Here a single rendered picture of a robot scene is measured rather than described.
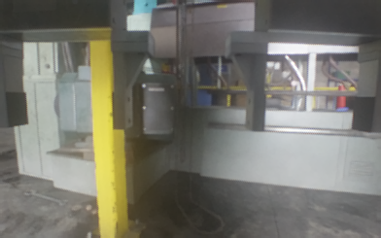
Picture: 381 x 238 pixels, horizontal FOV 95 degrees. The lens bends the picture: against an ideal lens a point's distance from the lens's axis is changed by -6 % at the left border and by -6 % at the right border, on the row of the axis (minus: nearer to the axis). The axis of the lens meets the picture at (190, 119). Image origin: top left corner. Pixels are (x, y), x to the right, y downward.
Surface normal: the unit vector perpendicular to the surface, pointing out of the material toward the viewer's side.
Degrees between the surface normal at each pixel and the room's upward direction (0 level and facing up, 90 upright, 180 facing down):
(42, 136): 90
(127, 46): 90
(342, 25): 90
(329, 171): 90
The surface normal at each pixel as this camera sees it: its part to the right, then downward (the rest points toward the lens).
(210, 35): -0.27, 0.11
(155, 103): 0.07, 0.11
